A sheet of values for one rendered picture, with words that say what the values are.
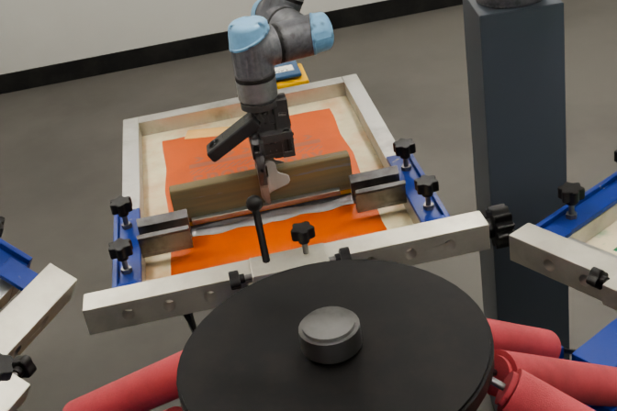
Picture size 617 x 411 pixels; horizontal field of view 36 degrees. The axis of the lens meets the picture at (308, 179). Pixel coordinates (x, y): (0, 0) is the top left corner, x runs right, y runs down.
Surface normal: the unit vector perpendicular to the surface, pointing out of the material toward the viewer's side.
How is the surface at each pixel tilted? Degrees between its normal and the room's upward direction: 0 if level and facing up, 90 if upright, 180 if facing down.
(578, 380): 69
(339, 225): 0
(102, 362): 0
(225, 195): 90
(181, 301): 90
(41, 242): 0
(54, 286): 32
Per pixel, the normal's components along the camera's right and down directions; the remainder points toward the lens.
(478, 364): -0.15, -0.87
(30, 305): 0.37, -0.71
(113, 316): 0.16, 0.45
